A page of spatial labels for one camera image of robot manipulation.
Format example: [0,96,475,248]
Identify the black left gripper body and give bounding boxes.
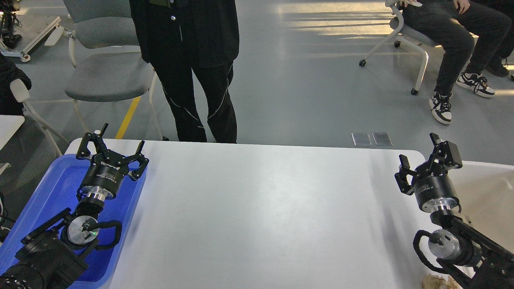
[80,152,129,199]

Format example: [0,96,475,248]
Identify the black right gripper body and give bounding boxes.
[412,163,460,213]

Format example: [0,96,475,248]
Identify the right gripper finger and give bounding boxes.
[428,133,463,174]
[394,154,420,195]

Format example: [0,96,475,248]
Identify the beige paper ball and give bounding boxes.
[422,274,461,289]

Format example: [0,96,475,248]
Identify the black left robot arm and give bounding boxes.
[1,124,149,289]

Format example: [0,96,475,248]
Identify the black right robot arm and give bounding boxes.
[395,133,514,289]

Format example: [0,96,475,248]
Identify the right metal floor plate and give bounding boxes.
[372,132,393,147]

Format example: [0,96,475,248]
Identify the metal floor plate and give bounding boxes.
[372,132,393,147]
[352,133,372,147]

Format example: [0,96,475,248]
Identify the blue plastic tray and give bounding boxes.
[0,154,147,289]

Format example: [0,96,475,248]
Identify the white plastic bin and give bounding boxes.
[449,161,514,252]

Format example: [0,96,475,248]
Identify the left metal floor plate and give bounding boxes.
[352,133,372,147]

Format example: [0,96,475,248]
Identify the white side table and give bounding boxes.
[0,115,24,150]

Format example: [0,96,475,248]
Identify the black jacket on chair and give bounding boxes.
[0,54,32,116]

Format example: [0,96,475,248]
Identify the white chair at left edge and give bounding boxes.
[9,78,70,157]

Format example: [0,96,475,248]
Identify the grey office chair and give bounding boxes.
[64,0,157,132]

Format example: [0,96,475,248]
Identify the white equipment stand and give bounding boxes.
[0,0,64,63]

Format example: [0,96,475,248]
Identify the person in black clothes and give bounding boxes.
[129,0,239,143]

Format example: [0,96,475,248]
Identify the seated person black trousers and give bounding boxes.
[396,0,513,125]

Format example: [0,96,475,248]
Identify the white grey rolling chair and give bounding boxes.
[359,0,439,96]

